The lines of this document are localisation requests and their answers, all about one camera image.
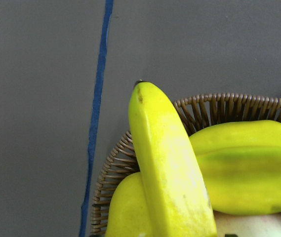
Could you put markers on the brown wicker basket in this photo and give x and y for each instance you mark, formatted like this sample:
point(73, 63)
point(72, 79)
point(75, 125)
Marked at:
point(196, 113)

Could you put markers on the yellow star fruit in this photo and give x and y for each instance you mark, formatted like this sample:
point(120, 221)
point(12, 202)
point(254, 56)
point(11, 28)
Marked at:
point(241, 166)

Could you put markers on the green white apple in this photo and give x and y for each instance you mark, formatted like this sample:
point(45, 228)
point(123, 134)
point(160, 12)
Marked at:
point(248, 226)

